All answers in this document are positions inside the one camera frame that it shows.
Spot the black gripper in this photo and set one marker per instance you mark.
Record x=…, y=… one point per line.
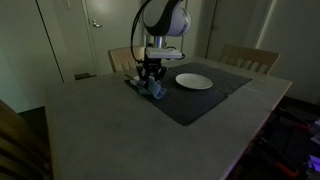
x=153, y=64

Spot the blue cloth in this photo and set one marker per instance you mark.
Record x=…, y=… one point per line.
x=154, y=88

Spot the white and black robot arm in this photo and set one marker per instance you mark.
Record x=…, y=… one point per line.
x=173, y=20

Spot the large white round plate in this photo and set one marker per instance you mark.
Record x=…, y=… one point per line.
x=194, y=81

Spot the metal spoon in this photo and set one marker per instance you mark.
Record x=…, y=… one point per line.
x=130, y=77

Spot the dark grey fabric placemat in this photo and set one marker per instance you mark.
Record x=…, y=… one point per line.
x=186, y=103
x=226, y=78

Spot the dark floor doorstop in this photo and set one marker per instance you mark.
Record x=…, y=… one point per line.
x=85, y=76

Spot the plain white door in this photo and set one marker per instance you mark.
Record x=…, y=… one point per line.
x=233, y=26

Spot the red and black clamp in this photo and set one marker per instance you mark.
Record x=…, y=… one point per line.
x=283, y=166
x=300, y=126

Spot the purple lit device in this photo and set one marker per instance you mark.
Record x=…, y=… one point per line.
x=314, y=160

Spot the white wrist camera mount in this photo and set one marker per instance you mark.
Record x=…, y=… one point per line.
x=163, y=52

